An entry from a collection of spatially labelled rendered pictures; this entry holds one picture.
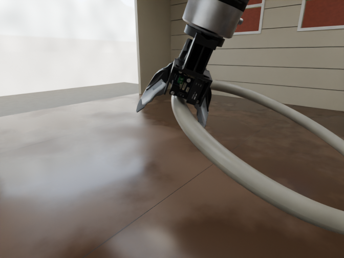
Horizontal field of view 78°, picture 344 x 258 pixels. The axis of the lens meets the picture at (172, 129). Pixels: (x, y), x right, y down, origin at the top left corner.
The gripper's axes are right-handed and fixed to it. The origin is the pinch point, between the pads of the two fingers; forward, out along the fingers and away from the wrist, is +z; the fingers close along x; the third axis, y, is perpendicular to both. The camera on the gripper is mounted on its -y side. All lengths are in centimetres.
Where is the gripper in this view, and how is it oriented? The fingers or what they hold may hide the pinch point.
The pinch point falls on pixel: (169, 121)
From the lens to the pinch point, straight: 48.3
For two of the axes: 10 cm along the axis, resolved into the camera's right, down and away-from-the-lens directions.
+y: -0.5, 5.0, -8.6
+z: -3.3, 8.1, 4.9
